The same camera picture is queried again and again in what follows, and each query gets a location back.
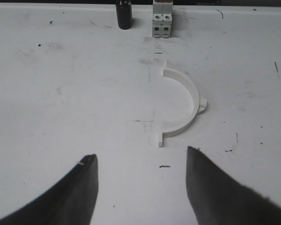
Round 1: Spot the black cylindrical capacitor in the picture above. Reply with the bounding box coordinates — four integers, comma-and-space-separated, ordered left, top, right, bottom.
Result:
115, 0, 133, 30

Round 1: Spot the white half clamp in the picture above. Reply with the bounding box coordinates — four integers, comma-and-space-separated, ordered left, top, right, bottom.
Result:
158, 60, 207, 147

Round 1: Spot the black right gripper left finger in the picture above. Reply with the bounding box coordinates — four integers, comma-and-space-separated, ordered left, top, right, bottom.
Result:
0, 154, 98, 225

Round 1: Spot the white circuit breaker red switch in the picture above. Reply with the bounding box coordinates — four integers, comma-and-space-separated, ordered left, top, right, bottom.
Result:
152, 0, 173, 38

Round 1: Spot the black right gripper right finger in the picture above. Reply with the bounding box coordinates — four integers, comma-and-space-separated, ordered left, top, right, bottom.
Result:
186, 146, 281, 225

